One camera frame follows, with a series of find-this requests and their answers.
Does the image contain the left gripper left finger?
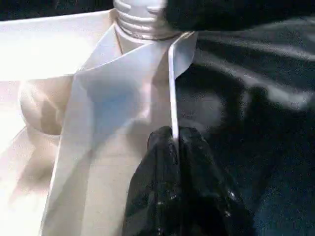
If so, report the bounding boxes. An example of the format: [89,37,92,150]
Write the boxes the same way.
[122,126,184,236]

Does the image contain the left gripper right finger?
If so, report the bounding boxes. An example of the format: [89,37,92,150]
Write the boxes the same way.
[177,127,254,236]

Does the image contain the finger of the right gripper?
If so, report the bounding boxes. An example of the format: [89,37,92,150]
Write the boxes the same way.
[160,0,315,31]

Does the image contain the white plastic table leg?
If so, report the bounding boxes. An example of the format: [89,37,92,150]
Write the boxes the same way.
[113,0,184,41]

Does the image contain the white plastic table top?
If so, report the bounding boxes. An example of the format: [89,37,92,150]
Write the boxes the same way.
[0,9,198,236]

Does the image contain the black work mat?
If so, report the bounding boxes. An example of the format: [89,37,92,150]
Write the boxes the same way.
[0,0,315,236]

